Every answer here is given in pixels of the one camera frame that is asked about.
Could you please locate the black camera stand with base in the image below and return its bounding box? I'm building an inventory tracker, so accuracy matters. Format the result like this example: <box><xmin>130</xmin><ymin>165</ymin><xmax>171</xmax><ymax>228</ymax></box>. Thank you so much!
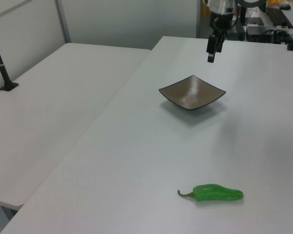
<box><xmin>0</xmin><ymin>25</ymin><xmax>20</xmax><ymax>92</ymax></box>

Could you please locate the black ring on stand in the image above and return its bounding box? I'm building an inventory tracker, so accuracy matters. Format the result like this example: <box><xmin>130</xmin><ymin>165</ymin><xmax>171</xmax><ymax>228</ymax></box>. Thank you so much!
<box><xmin>239</xmin><ymin>0</ymin><xmax>267</xmax><ymax>25</ymax></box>

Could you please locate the grey aluminium partition post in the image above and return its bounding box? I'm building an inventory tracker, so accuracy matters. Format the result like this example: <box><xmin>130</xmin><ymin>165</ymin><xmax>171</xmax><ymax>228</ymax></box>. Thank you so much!
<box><xmin>54</xmin><ymin>0</ymin><xmax>72</xmax><ymax>44</ymax></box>

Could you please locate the black electronics box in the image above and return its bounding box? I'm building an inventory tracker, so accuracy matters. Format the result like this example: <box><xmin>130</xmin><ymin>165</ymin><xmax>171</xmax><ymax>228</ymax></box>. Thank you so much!
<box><xmin>245</xmin><ymin>25</ymin><xmax>275</xmax><ymax>42</ymax></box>

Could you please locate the square brown ceramic plate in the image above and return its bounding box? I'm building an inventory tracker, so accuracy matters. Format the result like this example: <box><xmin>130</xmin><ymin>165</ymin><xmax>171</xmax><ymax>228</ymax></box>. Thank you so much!
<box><xmin>158</xmin><ymin>75</ymin><xmax>227</xmax><ymax>111</ymax></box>

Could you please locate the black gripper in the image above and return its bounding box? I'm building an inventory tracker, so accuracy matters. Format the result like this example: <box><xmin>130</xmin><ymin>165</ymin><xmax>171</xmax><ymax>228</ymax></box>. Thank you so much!
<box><xmin>206</xmin><ymin>11</ymin><xmax>234</xmax><ymax>64</ymax></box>

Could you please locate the green chili pepper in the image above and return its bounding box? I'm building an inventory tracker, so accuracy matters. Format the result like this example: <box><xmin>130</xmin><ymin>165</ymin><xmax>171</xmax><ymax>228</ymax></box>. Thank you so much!
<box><xmin>177</xmin><ymin>184</ymin><xmax>244</xmax><ymax>202</ymax></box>

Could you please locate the black cable bundle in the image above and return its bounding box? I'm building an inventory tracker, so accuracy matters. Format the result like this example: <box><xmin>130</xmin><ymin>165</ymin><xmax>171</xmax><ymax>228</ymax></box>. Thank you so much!
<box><xmin>271</xmin><ymin>29</ymin><xmax>293</xmax><ymax>44</ymax></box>

